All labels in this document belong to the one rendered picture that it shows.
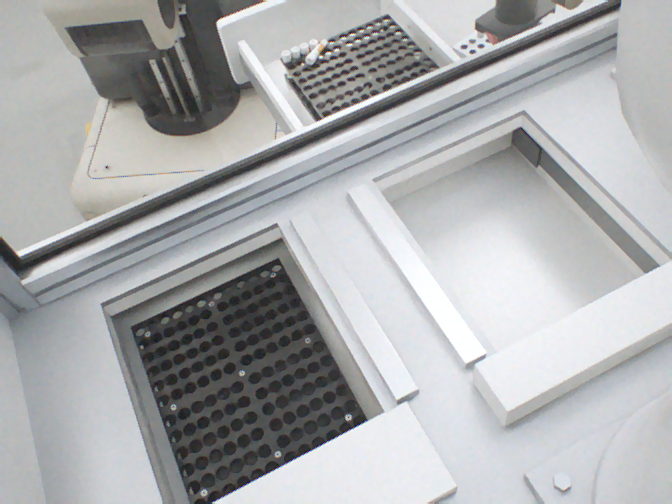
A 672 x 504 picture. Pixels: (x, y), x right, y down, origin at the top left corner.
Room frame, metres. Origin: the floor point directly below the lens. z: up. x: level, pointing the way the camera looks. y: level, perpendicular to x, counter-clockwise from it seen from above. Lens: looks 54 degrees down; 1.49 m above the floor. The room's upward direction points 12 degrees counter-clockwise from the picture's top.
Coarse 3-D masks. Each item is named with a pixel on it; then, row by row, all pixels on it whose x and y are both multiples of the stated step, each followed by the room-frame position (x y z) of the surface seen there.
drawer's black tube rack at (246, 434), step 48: (288, 288) 0.39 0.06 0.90; (144, 336) 0.36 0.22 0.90; (192, 336) 0.35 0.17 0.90; (240, 336) 0.34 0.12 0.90; (288, 336) 0.33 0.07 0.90; (192, 384) 0.30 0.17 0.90; (240, 384) 0.30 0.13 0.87; (288, 384) 0.29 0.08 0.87; (336, 384) 0.27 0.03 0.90; (192, 432) 0.26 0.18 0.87; (240, 432) 0.24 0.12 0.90; (288, 432) 0.23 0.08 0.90; (336, 432) 0.22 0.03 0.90; (192, 480) 0.20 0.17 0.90; (240, 480) 0.19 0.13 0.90
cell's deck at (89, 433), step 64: (576, 64) 0.59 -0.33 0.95; (448, 128) 0.53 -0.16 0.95; (512, 128) 0.53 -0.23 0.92; (576, 128) 0.49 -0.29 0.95; (320, 192) 0.47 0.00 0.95; (640, 192) 0.38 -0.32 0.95; (192, 256) 0.42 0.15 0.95; (384, 256) 0.37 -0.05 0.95; (64, 320) 0.37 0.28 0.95; (384, 320) 0.30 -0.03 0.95; (64, 384) 0.30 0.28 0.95; (128, 384) 0.29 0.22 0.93; (384, 384) 0.24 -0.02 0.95; (448, 384) 0.22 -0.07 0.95; (640, 384) 0.19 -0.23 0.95; (64, 448) 0.24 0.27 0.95; (128, 448) 0.23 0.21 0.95; (448, 448) 0.17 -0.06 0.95; (512, 448) 0.16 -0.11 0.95
